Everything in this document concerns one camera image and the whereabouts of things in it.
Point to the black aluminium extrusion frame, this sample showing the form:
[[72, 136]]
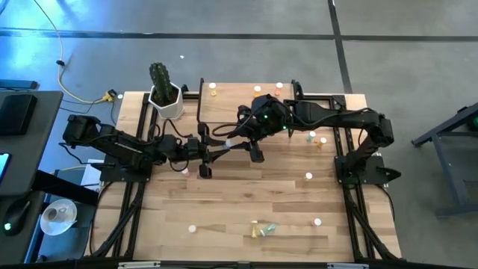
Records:
[[128, 224]]

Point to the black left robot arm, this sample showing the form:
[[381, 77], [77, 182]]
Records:
[[127, 147]]

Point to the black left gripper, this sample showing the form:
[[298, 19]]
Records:
[[194, 148]]

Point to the black flat box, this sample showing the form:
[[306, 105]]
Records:
[[16, 114]]

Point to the smartphone with lit screen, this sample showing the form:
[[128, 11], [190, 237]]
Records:
[[3, 166]]

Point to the black computer mouse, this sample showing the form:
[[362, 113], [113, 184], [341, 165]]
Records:
[[16, 218]]

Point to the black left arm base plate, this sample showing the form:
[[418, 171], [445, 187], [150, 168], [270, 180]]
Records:
[[123, 173]]

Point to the silver metal bracket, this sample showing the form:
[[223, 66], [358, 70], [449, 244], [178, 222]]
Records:
[[138, 265], [347, 266]]

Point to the green cactus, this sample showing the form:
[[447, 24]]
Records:
[[160, 80]]

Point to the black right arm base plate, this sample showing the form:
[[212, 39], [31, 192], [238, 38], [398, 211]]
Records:
[[373, 168]]

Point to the orange pill bottle white cap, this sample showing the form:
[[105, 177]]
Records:
[[323, 140], [257, 89], [192, 228]]

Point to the light wooden table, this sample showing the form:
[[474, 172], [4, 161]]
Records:
[[224, 104]]

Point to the green object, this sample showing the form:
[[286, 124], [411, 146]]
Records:
[[475, 123]]

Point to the black flat bar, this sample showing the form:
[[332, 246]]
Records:
[[18, 84]]

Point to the grey metal stand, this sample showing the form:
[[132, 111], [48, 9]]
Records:
[[444, 172]]

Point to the white hexagonal plant pot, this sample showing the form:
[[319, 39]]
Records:
[[173, 110]]

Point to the white paper sheet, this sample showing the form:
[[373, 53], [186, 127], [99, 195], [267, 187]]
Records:
[[89, 175]]

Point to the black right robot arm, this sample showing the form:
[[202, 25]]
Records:
[[336, 116]]

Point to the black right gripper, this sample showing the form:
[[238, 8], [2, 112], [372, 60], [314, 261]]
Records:
[[263, 125]]

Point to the black side desk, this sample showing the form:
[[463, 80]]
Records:
[[33, 149]]

